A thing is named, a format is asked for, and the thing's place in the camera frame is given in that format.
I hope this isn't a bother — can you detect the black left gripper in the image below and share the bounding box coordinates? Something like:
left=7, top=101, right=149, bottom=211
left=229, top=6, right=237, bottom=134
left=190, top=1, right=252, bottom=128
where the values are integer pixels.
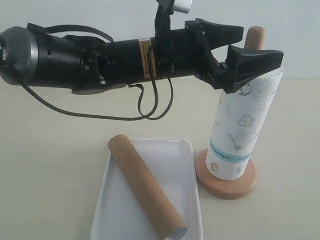
left=101, top=18, right=284, bottom=94

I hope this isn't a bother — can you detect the white printed paper towel roll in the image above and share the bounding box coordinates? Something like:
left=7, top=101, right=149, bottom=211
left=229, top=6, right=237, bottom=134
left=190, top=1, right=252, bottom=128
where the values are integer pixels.
left=205, top=67, right=284, bottom=181

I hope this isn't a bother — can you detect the brown cardboard tube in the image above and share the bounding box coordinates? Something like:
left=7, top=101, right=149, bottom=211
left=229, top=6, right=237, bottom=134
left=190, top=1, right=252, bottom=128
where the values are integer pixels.
left=107, top=134, right=187, bottom=240

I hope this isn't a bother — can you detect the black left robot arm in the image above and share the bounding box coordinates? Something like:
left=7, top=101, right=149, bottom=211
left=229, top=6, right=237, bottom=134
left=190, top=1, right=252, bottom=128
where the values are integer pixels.
left=0, top=17, right=284, bottom=95

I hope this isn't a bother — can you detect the wooden paper towel holder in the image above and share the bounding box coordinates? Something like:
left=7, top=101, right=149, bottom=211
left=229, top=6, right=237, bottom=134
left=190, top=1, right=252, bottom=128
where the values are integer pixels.
left=195, top=26, right=265, bottom=200

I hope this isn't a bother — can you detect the white rectangular tray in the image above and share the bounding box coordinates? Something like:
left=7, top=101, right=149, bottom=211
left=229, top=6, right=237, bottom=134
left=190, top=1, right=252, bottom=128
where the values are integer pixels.
left=90, top=137, right=204, bottom=240

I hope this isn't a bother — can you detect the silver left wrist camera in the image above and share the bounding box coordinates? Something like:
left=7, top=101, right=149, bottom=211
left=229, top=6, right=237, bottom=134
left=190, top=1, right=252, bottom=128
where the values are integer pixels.
left=154, top=0, right=193, bottom=38

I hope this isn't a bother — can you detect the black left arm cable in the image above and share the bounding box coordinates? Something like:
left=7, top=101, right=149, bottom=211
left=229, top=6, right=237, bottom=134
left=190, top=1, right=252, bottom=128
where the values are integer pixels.
left=4, top=23, right=175, bottom=121

